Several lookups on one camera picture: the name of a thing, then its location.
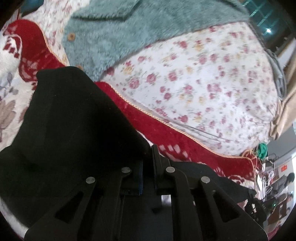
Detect black pants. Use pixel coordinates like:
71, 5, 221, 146
1, 67, 252, 227

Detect beige curtain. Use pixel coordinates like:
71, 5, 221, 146
268, 39, 295, 140

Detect white floral bed sheet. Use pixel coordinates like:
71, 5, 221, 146
21, 0, 282, 157

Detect teal fuzzy cardigan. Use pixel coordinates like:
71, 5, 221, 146
62, 1, 249, 81

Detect red floral plush blanket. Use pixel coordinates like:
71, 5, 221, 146
0, 19, 265, 239

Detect green window grille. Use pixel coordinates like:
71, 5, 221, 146
240, 0, 295, 54

